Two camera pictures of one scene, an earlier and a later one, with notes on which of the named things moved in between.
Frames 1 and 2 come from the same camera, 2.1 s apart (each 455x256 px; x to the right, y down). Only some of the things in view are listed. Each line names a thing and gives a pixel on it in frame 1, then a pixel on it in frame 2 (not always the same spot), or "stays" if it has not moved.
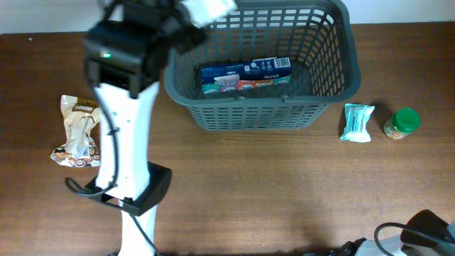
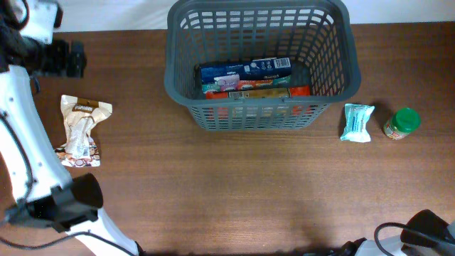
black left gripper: (190, 40) → (63, 66)
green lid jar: (402, 123) stays
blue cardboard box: (245, 75) stays
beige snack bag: (82, 148) stays
